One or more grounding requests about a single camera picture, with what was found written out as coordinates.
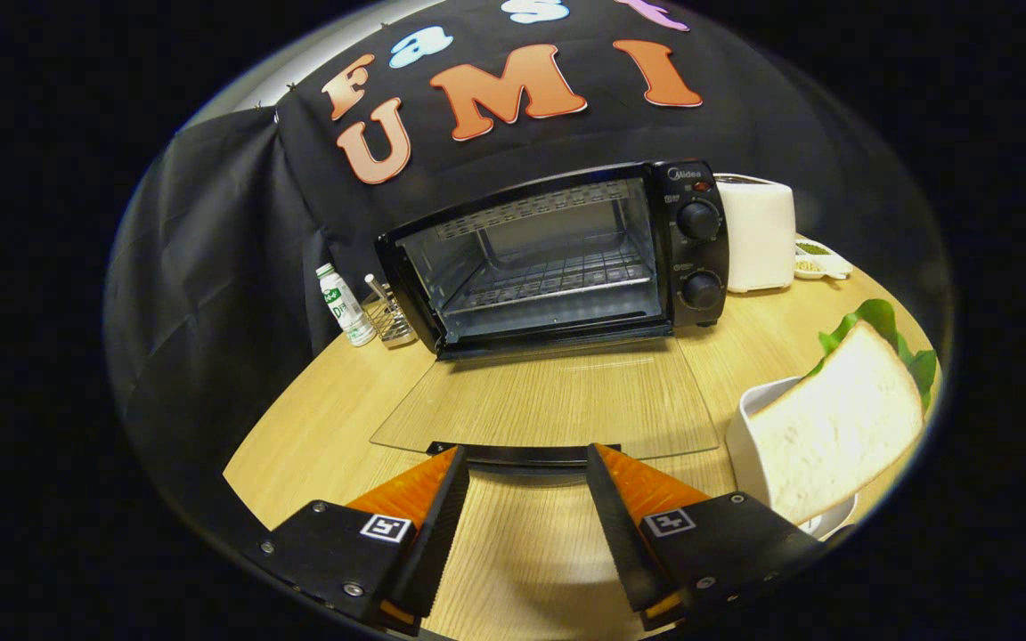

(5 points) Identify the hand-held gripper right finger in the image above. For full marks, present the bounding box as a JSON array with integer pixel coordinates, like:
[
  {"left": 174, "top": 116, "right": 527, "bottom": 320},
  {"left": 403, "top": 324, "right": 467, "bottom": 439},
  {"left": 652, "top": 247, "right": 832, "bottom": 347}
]
[{"left": 586, "top": 442, "right": 835, "bottom": 631}]

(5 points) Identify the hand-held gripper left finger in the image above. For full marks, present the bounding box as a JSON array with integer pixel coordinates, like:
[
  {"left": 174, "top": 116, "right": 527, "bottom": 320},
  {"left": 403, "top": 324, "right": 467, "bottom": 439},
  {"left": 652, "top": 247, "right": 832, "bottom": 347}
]
[{"left": 246, "top": 445, "right": 471, "bottom": 637}]

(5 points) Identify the lettuce sandwich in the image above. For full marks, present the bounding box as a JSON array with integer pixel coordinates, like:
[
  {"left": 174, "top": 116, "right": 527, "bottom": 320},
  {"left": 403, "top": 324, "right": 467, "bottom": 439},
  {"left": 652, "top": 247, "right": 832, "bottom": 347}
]
[{"left": 749, "top": 298, "right": 939, "bottom": 526}]

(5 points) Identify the black toaster oven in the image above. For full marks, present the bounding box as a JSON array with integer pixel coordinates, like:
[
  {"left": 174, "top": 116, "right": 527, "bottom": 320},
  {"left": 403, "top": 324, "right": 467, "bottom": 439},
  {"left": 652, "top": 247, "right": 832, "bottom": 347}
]
[{"left": 370, "top": 158, "right": 732, "bottom": 468}]

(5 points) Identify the white pop-up toaster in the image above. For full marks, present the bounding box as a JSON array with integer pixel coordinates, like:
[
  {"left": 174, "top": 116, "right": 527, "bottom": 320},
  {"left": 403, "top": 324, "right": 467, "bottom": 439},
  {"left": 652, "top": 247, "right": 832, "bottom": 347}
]
[{"left": 713, "top": 173, "right": 797, "bottom": 295}]

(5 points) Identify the white bowl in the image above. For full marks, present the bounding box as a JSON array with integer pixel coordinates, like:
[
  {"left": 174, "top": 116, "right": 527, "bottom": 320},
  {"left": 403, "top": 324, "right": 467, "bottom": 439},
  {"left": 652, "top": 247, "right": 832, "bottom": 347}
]
[{"left": 725, "top": 376, "right": 859, "bottom": 542}]

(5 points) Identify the small white drink bottle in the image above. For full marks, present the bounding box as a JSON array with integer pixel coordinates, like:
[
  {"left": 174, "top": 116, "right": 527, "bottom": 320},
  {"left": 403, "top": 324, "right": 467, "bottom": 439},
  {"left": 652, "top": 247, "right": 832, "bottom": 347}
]
[{"left": 315, "top": 263, "right": 378, "bottom": 348}]

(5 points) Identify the white seasoning dish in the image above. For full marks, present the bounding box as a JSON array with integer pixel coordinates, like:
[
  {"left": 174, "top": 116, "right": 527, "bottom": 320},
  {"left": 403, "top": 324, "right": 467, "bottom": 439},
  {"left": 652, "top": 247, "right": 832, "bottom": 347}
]
[{"left": 794, "top": 237, "right": 854, "bottom": 282}]

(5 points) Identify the black backdrop cloth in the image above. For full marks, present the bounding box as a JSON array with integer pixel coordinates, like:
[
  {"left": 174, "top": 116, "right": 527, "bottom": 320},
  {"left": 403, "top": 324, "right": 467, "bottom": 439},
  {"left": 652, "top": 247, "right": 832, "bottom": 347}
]
[{"left": 103, "top": 0, "right": 950, "bottom": 482}]

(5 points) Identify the metal wire rack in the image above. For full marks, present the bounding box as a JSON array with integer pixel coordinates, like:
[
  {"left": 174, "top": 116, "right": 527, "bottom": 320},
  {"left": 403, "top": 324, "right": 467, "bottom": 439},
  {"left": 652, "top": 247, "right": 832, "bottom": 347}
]
[{"left": 363, "top": 273, "right": 419, "bottom": 348}]

